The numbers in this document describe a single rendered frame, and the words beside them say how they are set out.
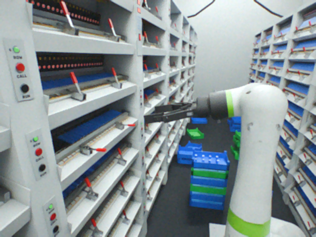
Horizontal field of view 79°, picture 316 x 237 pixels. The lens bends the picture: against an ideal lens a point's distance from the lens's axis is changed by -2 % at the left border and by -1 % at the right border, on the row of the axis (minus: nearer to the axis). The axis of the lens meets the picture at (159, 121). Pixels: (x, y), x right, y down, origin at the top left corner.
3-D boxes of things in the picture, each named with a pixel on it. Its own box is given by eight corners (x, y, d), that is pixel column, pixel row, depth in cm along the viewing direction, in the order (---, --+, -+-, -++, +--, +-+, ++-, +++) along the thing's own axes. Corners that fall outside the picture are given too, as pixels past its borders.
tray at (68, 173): (136, 126, 111) (139, 110, 107) (59, 194, 55) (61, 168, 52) (105, 114, 114) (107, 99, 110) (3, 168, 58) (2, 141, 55)
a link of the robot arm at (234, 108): (270, 111, 66) (267, 79, 65) (281, 119, 55) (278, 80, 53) (227, 116, 71) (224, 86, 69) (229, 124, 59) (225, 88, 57)
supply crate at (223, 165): (225, 158, 175) (226, 150, 172) (228, 171, 156) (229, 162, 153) (192, 155, 180) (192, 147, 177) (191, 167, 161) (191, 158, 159)
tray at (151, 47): (165, 55, 163) (170, 38, 158) (140, 54, 107) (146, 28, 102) (143, 49, 166) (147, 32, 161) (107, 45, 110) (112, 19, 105)
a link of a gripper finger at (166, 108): (171, 104, 76) (171, 103, 77) (154, 106, 78) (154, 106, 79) (172, 111, 77) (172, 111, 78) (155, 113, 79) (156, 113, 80)
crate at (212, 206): (220, 195, 187) (221, 188, 185) (223, 210, 168) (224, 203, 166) (189, 191, 192) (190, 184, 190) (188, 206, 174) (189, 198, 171)
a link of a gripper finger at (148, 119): (165, 120, 66) (164, 121, 65) (145, 123, 68) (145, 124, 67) (163, 112, 65) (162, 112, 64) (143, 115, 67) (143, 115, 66)
